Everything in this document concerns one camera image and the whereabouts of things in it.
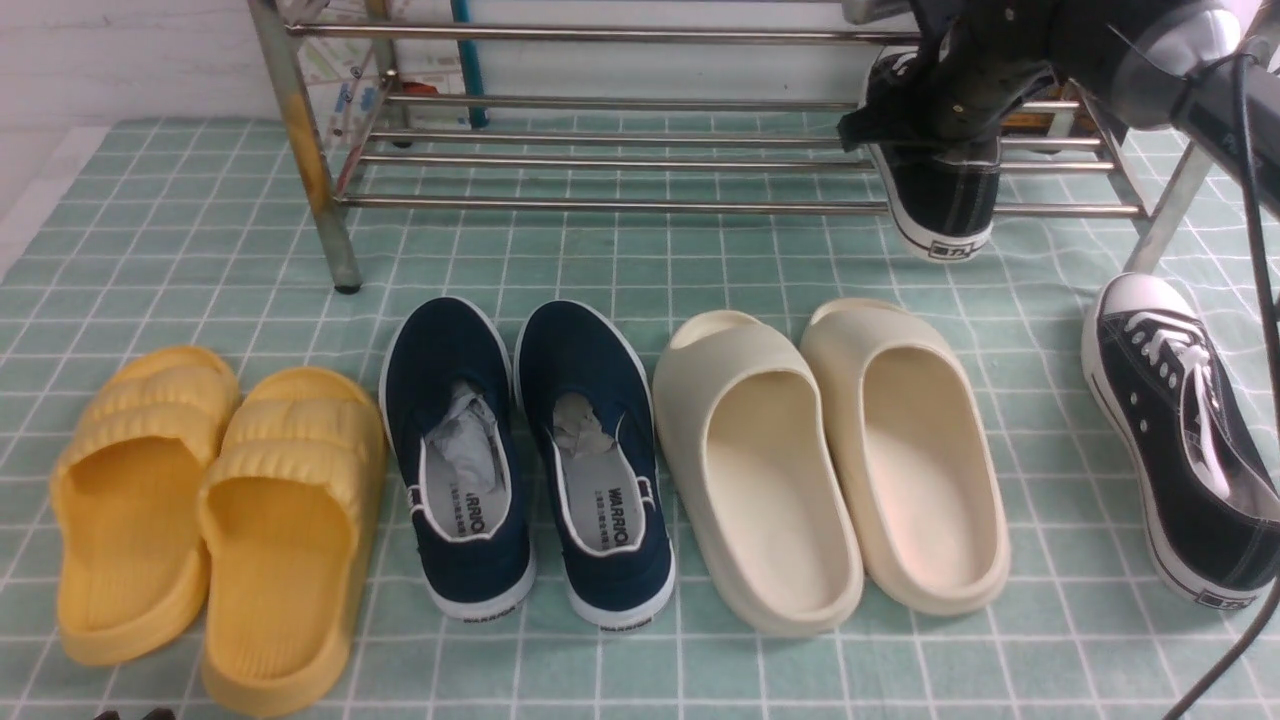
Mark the colourful map poster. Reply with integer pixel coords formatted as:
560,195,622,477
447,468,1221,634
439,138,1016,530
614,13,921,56
280,1,465,152

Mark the right navy slip-on shoe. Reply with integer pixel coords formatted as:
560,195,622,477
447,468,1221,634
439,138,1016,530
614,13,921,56
515,300,676,632

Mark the metal shoe rack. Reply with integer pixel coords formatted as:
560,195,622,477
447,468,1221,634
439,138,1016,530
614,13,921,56
250,1,1277,293

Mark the yellow slide sandal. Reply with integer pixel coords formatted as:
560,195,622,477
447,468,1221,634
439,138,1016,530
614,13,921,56
197,366,387,717
50,346,241,666

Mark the teal pole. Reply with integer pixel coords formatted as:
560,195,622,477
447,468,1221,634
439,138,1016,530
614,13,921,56
451,0,490,129

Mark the left navy slip-on shoe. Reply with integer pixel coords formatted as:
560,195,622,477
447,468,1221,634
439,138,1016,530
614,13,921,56
379,296,536,623

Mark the right cream foam slide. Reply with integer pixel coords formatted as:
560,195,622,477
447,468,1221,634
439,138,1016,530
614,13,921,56
799,299,1011,616

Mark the left yellow slide sandal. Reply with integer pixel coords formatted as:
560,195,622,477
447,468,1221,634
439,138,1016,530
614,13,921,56
50,346,241,666

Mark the left cream foam slide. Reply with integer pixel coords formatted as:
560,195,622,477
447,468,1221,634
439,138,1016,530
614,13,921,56
653,310,864,637

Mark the right yellow slide sandal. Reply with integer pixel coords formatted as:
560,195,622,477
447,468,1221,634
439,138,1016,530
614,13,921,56
197,366,387,717

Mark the green checkered tablecloth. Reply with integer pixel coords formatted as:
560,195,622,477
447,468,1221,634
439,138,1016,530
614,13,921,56
3,120,1251,719

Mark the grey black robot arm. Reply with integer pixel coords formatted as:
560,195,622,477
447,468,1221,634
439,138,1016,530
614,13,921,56
838,1,1277,211

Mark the cream foam slide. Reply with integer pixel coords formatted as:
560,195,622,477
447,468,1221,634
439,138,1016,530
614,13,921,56
653,310,864,637
799,299,1011,616

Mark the black canvas sneaker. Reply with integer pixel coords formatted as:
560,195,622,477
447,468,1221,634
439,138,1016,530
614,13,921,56
1082,273,1279,610
867,87,1001,263

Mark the dark object at bottom edge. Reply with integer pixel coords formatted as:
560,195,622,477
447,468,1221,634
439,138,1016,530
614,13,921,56
93,707,177,720

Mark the navy slip-on shoe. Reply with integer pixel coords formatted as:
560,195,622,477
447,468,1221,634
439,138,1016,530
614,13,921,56
515,300,676,632
379,296,536,623

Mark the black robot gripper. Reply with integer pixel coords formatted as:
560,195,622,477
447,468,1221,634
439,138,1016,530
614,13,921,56
837,0,1076,152

